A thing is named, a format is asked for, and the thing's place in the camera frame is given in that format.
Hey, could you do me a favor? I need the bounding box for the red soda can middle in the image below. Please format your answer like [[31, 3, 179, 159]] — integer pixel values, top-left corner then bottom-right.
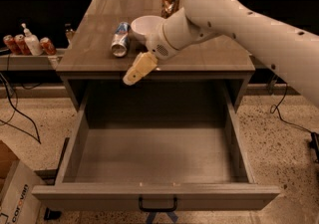
[[14, 34, 31, 55]]

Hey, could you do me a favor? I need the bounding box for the red soda can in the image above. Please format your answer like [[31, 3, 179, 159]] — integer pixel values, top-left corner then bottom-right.
[[14, 34, 31, 55], [3, 35, 21, 55], [40, 37, 57, 55]]

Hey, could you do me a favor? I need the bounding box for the black floor cable left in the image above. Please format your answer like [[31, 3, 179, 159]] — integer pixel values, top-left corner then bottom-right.
[[0, 72, 43, 145]]

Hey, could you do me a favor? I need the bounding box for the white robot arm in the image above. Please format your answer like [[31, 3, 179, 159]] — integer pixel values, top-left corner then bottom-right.
[[124, 0, 319, 107]]

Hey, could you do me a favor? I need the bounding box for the grey side shelf left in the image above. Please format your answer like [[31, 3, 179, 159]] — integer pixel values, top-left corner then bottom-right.
[[0, 49, 65, 71]]

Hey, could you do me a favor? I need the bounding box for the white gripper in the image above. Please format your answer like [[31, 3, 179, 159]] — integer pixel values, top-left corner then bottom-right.
[[123, 22, 176, 86]]

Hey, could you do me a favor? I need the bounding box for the black floor cable right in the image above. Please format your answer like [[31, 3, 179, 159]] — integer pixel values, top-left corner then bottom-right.
[[268, 83, 319, 136]]

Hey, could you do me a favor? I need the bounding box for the black floor cable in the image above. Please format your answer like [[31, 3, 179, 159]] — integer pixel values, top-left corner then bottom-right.
[[268, 83, 319, 136], [0, 72, 43, 145]]

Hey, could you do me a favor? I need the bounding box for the red soda can leftmost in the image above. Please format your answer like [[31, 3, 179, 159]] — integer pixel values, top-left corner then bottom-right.
[[3, 35, 21, 55]]

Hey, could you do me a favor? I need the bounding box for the open grey top drawer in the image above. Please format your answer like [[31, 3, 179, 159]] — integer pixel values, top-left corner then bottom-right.
[[33, 81, 280, 211]]

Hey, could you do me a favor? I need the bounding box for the red soda can right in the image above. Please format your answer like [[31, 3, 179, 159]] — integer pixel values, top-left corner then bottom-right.
[[40, 37, 57, 55]]

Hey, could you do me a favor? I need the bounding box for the brown patterned soda can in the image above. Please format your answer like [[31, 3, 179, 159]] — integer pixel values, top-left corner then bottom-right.
[[161, 0, 179, 18]]

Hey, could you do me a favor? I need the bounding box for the cardboard box with logo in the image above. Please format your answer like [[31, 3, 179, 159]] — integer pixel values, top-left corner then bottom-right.
[[0, 141, 43, 224]]

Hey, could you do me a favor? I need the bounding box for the small dark glass bottle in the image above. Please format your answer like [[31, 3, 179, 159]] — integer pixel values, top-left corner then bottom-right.
[[65, 23, 75, 43]]

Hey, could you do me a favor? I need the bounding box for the grey wooden cabinet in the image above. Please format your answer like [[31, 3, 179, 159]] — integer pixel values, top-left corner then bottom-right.
[[57, 0, 255, 108]]

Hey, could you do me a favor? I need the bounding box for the white ceramic bowl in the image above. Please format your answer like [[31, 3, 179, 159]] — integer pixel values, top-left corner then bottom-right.
[[131, 15, 163, 44]]

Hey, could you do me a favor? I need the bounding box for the black drawer handle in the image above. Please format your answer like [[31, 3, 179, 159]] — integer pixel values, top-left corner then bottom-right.
[[139, 197, 178, 212]]

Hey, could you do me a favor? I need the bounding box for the white pump soap bottle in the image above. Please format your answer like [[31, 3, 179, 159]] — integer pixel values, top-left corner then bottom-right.
[[21, 23, 43, 56]]

